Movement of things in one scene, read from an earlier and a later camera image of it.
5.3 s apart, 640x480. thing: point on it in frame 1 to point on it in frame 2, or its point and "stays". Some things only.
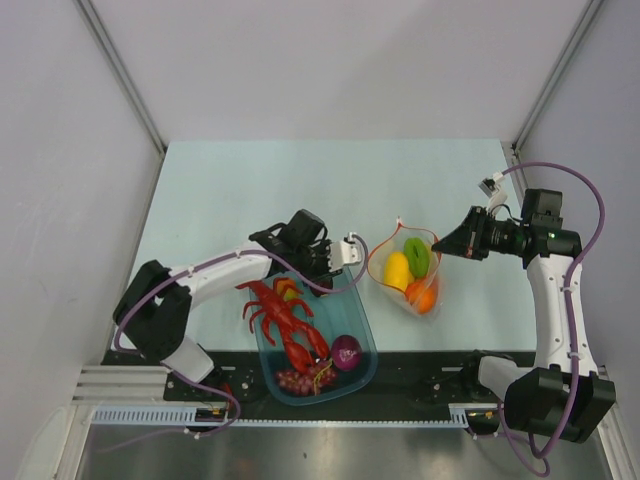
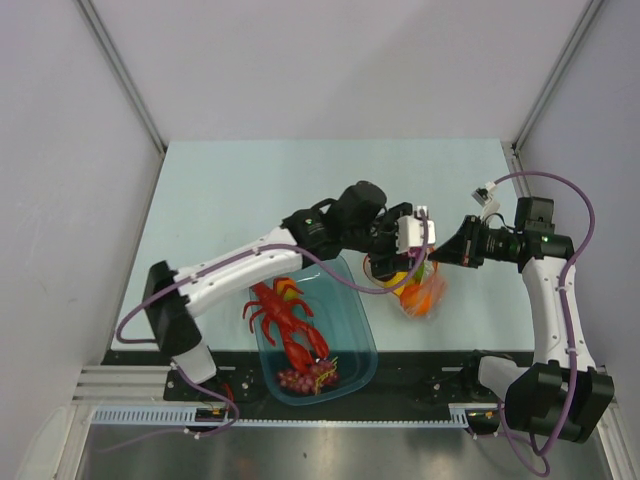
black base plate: (404, 379) stays
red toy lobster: (279, 308) stays
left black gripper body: (313, 263) to (384, 243)
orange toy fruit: (289, 293) stays
